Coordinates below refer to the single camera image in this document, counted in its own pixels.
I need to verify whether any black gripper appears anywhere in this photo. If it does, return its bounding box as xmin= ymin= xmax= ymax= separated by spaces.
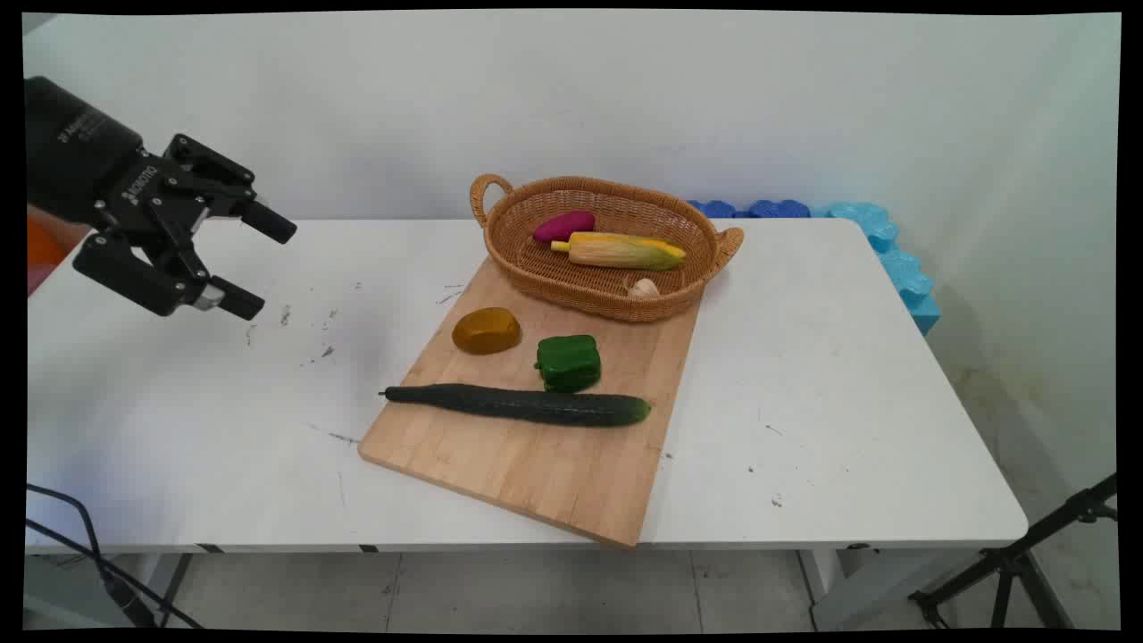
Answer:
xmin=25 ymin=76 xmax=297 ymax=321

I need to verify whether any long dark green cucumber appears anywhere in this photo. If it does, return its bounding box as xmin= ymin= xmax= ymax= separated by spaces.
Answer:
xmin=379 ymin=384 xmax=652 ymax=428

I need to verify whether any orange object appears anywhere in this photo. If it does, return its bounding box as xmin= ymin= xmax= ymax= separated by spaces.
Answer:
xmin=27 ymin=213 xmax=90 ymax=269

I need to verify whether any brown potato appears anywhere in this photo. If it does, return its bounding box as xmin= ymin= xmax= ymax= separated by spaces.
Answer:
xmin=452 ymin=307 xmax=521 ymax=356

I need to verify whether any black table leg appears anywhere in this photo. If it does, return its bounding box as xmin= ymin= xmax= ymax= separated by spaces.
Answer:
xmin=157 ymin=553 xmax=194 ymax=628

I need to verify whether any woven wicker basket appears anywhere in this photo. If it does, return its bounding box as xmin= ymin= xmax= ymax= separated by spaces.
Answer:
xmin=470 ymin=174 xmax=745 ymax=323

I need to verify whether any purple sweet potato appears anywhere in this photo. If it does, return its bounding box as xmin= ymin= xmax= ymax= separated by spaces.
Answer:
xmin=533 ymin=211 xmax=597 ymax=244

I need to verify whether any green bell pepper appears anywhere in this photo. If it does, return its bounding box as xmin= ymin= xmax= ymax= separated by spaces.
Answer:
xmin=535 ymin=335 xmax=602 ymax=394

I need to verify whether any wooden cutting board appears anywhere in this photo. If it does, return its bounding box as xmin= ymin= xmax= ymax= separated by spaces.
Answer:
xmin=358 ymin=255 xmax=703 ymax=548

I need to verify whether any yellow corn cob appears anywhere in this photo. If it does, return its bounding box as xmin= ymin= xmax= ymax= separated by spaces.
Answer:
xmin=550 ymin=231 xmax=688 ymax=271

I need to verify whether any light blue foam mat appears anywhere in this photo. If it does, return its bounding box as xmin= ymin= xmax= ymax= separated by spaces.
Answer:
xmin=811 ymin=202 xmax=941 ymax=337

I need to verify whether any white table leg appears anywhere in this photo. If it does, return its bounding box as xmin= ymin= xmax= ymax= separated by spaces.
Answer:
xmin=797 ymin=547 xmax=974 ymax=631

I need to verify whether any black tripod stand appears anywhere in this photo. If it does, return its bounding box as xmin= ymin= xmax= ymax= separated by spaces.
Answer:
xmin=908 ymin=473 xmax=1119 ymax=630

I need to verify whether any black floor cable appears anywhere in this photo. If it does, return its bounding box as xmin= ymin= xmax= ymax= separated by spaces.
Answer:
xmin=25 ymin=484 xmax=206 ymax=630

